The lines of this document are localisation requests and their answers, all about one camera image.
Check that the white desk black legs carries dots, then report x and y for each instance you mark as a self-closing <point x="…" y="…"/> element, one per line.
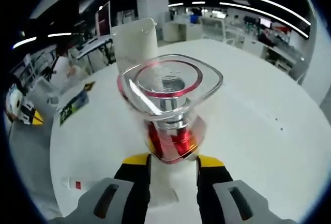
<point x="95" y="43"/>

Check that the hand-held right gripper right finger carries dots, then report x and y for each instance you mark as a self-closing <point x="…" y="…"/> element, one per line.
<point x="212" y="182"/>

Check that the white ceiling air conditioner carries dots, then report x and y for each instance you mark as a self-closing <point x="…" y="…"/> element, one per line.
<point x="47" y="1"/>

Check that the small gold skincare sachet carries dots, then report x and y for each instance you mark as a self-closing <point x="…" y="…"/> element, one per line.
<point x="89" y="86"/>

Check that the large white skincare tube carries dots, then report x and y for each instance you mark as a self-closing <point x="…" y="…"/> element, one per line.
<point x="134" y="43"/>

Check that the green black skincare sachet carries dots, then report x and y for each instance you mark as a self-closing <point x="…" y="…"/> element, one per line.
<point x="75" y="106"/>

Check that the white skincare bottle red collar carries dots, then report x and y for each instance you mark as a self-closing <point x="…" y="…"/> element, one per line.
<point x="178" y="141"/>

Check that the small white skincare bottle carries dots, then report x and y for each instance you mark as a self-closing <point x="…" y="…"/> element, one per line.
<point x="77" y="184"/>

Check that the computer monitor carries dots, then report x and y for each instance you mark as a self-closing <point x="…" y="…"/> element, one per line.
<point x="103" y="21"/>

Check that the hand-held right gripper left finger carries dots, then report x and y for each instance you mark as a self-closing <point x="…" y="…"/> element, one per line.
<point x="134" y="182"/>

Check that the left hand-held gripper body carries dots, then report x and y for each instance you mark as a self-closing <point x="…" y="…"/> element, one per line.
<point x="13" y="105"/>

